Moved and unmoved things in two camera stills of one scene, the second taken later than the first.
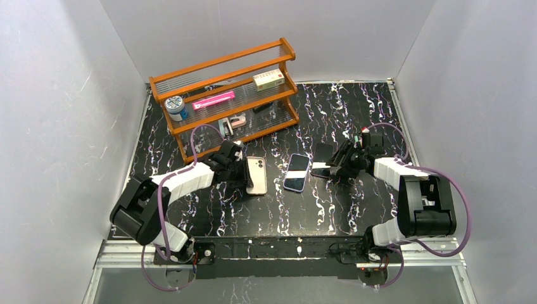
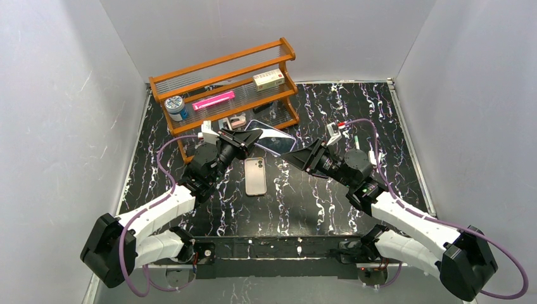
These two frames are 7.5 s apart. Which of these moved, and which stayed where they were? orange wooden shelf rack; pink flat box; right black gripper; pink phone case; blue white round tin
Moved: right black gripper
Stayed: pink flat box; pink phone case; blue white round tin; orange wooden shelf rack
